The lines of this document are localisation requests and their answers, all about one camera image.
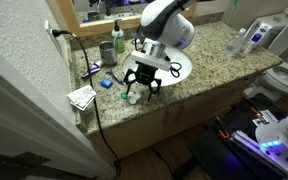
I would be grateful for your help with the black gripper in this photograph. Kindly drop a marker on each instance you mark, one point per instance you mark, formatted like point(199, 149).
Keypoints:
point(145, 74)

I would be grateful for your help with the white contact lens case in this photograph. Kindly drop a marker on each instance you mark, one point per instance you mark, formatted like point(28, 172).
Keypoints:
point(135, 99)

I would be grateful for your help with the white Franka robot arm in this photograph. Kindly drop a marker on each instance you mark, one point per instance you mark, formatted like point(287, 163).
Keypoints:
point(170, 26)

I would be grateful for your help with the small white round cap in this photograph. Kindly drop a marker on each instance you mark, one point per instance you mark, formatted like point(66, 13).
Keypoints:
point(131, 94)

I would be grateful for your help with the green round cap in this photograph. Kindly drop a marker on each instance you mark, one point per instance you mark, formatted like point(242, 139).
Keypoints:
point(124, 96)

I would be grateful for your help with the blue razor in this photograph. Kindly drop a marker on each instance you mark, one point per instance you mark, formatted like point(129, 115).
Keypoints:
point(115, 77)

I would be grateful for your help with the blue floss container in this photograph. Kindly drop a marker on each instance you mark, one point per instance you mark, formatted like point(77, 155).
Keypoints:
point(106, 83)

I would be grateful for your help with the beige vanity cabinet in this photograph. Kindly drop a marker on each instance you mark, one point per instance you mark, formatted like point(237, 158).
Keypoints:
point(144, 133)

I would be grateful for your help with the stainless steel cup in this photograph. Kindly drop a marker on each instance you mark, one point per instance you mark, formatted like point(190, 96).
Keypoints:
point(108, 55)

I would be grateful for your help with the white sink basin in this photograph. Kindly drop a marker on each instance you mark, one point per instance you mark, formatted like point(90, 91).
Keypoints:
point(184, 60)

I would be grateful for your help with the green soap pump bottle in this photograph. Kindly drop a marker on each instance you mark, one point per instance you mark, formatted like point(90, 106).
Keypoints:
point(119, 41)

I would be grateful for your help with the purple white toothpaste tube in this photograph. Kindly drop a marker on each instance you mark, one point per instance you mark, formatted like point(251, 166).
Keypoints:
point(93, 69)

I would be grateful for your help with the orange black clamp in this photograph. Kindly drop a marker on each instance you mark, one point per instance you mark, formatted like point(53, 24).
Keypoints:
point(222, 133)
point(254, 110)

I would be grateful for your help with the wood framed mirror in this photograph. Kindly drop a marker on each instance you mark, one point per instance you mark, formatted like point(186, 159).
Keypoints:
point(70, 20)

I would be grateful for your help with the clear plastic bottle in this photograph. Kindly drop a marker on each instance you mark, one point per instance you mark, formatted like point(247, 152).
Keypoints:
point(234, 45)

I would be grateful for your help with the white blue cream tube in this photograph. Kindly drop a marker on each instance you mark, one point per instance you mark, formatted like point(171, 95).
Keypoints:
point(262, 30)

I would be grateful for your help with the white toilet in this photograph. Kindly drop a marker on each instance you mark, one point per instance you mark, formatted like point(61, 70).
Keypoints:
point(284, 80)

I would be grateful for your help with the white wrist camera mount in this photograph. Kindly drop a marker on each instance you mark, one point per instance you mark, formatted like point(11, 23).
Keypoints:
point(150, 61)

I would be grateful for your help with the white wall outlet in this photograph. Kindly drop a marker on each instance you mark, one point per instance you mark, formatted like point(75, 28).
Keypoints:
point(52, 38)

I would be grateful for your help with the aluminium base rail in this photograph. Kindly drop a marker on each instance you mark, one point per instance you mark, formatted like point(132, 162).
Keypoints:
point(250, 143)

